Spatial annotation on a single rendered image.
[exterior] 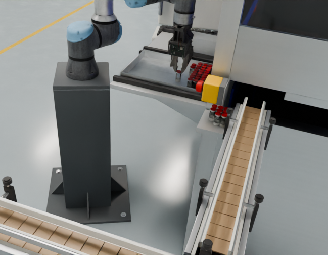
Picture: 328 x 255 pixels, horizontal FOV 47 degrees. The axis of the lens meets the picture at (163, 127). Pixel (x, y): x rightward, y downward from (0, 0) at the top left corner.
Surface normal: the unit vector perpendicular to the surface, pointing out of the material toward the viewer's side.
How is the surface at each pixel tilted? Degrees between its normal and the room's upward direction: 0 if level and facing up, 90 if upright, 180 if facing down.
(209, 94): 90
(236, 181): 0
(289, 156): 90
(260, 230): 90
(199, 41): 0
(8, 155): 0
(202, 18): 90
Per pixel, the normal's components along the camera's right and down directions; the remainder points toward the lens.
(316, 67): -0.32, 0.52
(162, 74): 0.07, -0.82
